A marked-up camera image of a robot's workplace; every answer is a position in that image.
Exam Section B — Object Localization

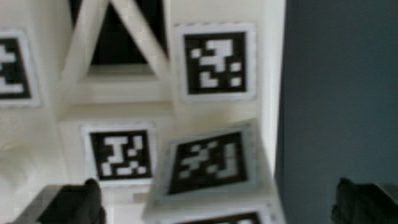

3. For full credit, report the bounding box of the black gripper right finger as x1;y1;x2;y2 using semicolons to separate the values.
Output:
330;178;398;224

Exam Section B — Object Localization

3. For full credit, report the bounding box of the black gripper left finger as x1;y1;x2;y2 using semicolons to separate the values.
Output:
10;179;106;224

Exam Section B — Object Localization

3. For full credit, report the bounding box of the white chair back frame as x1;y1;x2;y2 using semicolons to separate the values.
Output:
0;0;286;223

